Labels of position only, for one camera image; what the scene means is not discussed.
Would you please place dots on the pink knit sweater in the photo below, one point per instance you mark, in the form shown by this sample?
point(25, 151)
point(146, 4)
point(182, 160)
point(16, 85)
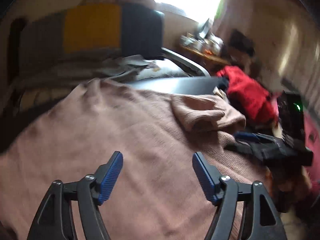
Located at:
point(125, 130)

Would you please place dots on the white printed pillow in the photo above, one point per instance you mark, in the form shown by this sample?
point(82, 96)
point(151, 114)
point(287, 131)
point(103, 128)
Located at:
point(165, 67)

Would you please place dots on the black box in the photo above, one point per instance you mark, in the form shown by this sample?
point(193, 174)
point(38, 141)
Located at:
point(240, 41)

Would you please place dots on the red garment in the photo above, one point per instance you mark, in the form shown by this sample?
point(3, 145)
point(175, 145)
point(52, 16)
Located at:
point(245, 90)

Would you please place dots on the black leather sofa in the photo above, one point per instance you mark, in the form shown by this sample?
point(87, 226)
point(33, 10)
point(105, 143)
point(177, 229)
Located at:
point(175, 85)

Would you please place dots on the crumpled grey cloth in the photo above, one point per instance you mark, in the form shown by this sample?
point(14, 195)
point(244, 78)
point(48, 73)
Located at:
point(75, 67)

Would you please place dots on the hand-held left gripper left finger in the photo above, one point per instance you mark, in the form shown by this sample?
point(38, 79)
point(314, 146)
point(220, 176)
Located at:
point(110, 180)

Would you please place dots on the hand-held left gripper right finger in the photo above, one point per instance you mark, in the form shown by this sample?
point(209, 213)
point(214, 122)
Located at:
point(203, 177)

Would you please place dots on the clutter of small table items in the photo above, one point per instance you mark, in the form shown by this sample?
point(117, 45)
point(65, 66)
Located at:
point(200, 42)

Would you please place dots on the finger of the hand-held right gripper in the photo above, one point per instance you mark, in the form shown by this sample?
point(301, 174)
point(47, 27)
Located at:
point(247, 136)
point(242, 148)

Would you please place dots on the grey chair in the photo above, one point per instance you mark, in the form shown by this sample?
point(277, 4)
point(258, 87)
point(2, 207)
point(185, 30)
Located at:
point(187, 61)

